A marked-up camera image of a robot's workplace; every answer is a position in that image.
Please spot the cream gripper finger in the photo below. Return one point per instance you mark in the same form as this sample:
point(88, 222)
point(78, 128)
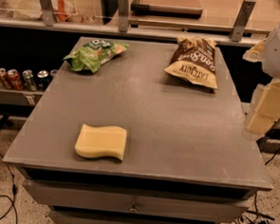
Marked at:
point(254, 54)
point(264, 109)

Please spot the yellow sponge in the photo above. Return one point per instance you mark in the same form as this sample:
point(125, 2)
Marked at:
point(101, 142)

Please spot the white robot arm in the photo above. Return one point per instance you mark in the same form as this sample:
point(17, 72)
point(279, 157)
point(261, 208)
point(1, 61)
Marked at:
point(270, 61)

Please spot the brown and yellow chip bag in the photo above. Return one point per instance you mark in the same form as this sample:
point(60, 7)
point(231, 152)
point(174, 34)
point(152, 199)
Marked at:
point(194, 61)

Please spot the grey drawer cabinet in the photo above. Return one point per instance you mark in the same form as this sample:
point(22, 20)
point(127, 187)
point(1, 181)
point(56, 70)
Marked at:
point(185, 160)

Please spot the wooden framed board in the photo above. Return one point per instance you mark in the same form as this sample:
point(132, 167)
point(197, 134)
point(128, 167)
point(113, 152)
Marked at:
point(183, 7)

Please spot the green chip bag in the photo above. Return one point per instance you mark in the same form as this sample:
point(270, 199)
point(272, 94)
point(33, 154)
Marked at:
point(92, 55)

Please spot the grey soda can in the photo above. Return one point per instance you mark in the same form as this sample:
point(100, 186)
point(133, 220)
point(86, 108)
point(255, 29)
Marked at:
point(53, 73)

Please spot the dark blue soda can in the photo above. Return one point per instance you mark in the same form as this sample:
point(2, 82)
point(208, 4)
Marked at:
point(43, 78)

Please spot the silver green soda can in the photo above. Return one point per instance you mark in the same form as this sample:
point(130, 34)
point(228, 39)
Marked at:
point(28, 77)

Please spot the white orange plastic bag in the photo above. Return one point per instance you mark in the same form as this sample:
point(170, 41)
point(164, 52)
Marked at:
point(55, 10)

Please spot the red soda can right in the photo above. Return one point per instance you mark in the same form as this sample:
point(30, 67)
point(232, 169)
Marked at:
point(15, 79)

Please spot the red soda can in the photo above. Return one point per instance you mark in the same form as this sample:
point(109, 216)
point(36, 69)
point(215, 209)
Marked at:
point(15, 79)
point(4, 79)

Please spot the red soda can left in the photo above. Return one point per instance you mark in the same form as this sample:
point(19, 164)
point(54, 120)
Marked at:
point(4, 79)

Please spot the low grey shelf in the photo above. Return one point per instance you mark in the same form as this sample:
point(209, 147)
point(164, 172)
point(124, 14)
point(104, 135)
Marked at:
point(22, 97)

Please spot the metal shelf bracket right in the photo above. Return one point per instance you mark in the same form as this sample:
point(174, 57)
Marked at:
point(242, 19)

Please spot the metal shelf bracket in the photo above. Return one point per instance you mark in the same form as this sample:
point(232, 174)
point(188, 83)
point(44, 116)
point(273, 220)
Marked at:
point(123, 15)
point(242, 19)
point(48, 12)

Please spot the metal shelf bracket middle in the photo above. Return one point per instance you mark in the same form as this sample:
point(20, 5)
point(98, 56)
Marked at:
point(123, 15)

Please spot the metal shelf bracket left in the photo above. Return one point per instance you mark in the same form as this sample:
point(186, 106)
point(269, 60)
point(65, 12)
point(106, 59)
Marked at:
point(48, 12)

